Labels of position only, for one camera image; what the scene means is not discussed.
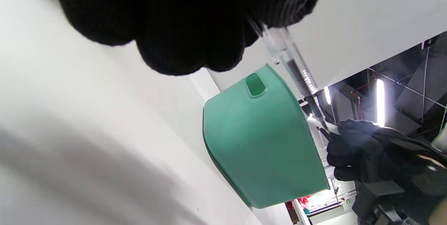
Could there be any person's left hand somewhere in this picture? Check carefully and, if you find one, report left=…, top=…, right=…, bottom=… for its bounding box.
left=52, top=0, right=331, bottom=76

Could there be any person's right hand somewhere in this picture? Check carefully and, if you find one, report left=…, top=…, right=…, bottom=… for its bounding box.
left=320, top=119, right=447, bottom=187

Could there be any clear plastic pen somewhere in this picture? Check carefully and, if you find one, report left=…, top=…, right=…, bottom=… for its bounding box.
left=246, top=17, right=330, bottom=138

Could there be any person's right forearm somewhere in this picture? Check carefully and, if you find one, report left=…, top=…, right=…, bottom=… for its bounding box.
left=429, top=199, right=447, bottom=225

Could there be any green plastic bin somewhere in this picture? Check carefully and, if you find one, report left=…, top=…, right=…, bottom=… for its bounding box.
left=203, top=64, right=330, bottom=209

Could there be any white partition board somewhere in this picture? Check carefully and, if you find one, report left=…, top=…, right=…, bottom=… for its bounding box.
left=206, top=0, right=447, bottom=100

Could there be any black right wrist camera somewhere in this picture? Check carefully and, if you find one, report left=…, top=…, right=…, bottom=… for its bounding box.
left=352, top=180, right=407, bottom=225

